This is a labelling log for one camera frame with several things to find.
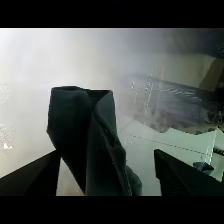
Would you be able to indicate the dark grey garment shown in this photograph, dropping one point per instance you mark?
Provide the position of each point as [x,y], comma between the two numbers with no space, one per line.
[83,133]

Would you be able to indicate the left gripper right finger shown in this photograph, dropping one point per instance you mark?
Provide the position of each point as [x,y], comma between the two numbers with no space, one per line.
[186,180]

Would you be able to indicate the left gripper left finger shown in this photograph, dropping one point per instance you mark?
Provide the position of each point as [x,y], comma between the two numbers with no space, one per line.
[31,178]

